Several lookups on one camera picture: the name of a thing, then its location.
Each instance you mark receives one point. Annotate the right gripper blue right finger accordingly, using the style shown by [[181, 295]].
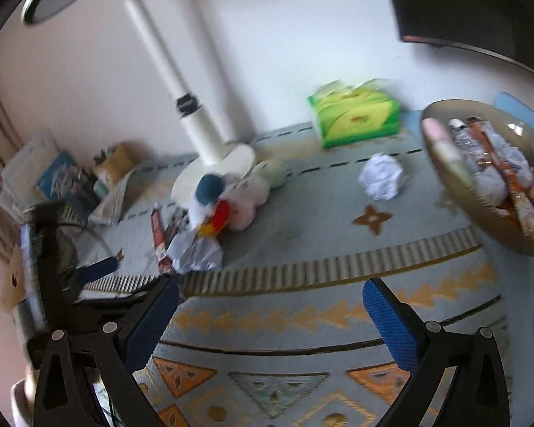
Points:
[[477, 394]]

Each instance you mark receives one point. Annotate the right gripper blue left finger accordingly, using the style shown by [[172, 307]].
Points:
[[110, 338]]

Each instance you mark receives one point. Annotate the red snack wrapper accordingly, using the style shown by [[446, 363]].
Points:
[[164, 263]]

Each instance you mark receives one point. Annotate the stack of books and papers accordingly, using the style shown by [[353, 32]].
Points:
[[43, 172]]

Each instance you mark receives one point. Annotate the crumpled paper by duck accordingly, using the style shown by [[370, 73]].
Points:
[[191, 252]]

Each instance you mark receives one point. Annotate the brown pen holder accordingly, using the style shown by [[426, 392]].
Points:
[[113, 164]]

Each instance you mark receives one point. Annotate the patterned table mat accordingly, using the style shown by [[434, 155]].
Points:
[[279, 336]]

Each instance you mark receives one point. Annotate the pink white plush toy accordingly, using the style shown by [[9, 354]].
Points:
[[253, 191]]

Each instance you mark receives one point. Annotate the white desk lamp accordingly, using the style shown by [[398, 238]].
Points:
[[214, 155]]

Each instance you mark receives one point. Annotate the brown woven basket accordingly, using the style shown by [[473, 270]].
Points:
[[518, 132]]

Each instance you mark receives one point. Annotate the crumpled white paper ball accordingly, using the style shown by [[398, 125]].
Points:
[[382, 177]]

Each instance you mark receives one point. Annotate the green tissue box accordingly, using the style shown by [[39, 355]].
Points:
[[344, 114]]

